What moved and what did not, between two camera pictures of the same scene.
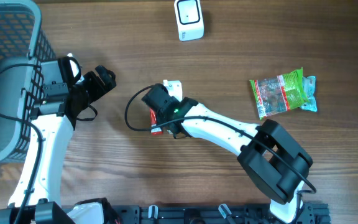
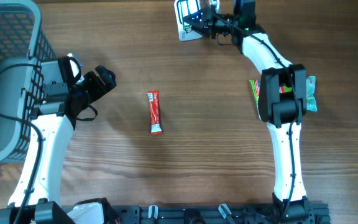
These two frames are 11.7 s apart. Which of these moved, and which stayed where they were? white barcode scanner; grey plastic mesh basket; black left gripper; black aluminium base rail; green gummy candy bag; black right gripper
Moved: black right gripper; green gummy candy bag
Stayed: black left gripper; white barcode scanner; grey plastic mesh basket; black aluminium base rail
